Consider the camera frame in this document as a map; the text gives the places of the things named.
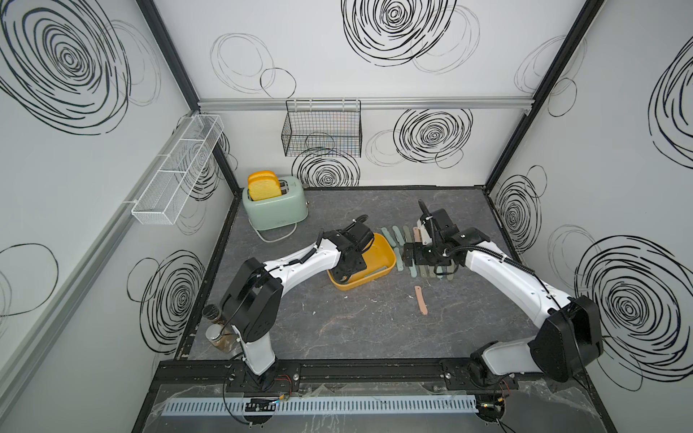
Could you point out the dark lid spice jar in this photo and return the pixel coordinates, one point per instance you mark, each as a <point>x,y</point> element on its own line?
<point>212,313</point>

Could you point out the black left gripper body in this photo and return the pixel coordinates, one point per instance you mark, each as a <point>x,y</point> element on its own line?
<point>358,263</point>

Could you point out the light green fruit knife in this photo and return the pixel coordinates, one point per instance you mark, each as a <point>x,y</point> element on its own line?
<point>413,270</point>

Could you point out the white slotted cable duct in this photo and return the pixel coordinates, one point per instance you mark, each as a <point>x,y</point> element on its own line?
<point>339,405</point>

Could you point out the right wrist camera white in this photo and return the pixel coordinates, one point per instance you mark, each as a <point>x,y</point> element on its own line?
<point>425,227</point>

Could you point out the clear spice jar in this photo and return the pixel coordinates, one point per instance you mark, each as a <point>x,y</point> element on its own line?
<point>222,339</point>

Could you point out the mint knife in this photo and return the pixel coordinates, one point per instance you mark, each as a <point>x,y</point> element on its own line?
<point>398,258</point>
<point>389,237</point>

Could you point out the black corner frame post left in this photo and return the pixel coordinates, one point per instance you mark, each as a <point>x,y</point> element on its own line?
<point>167,47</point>

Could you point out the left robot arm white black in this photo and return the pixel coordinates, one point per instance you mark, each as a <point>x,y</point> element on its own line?
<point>252,299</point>

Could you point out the aluminium wall rail back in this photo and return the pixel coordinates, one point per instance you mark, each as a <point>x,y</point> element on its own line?
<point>365,103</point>

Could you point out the yellow toast slice rear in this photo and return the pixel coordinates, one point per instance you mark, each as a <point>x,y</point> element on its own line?
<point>262,175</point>

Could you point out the yellow toast slice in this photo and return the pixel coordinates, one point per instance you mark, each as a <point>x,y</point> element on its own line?
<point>262,175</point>
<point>263,188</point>

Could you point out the dark grey green knife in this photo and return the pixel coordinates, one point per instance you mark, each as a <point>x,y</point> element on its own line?
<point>408,236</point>

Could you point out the black corner frame post right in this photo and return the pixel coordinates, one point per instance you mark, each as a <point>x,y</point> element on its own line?
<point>574,37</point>

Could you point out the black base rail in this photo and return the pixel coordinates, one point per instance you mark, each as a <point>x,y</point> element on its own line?
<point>293,375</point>

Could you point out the black corner frame post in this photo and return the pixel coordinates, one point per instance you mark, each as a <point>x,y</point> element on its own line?
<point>167,47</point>
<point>574,37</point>

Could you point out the mint green toaster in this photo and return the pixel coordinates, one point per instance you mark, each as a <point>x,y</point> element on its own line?
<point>290,208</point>

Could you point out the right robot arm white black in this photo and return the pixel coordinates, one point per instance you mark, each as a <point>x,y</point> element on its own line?
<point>568,337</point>

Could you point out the yellow toast slice front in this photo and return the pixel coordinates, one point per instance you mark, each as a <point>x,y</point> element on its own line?
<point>263,188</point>

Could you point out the black wire wall basket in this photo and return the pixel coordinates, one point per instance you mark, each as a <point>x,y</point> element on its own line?
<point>334,124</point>

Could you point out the aluminium wall rail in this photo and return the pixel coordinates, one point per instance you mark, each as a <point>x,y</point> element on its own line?
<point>365,103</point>
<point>26,359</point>

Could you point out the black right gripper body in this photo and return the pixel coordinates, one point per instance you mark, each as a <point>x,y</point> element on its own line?
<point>428,254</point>

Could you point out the aluminium wall rail left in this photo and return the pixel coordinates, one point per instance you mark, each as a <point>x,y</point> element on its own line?
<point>26,359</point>

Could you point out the yellow storage box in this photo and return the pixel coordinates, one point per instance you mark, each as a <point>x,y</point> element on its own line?
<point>380,259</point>

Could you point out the white mesh wall shelf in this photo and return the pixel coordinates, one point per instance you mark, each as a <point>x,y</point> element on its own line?
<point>176,170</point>

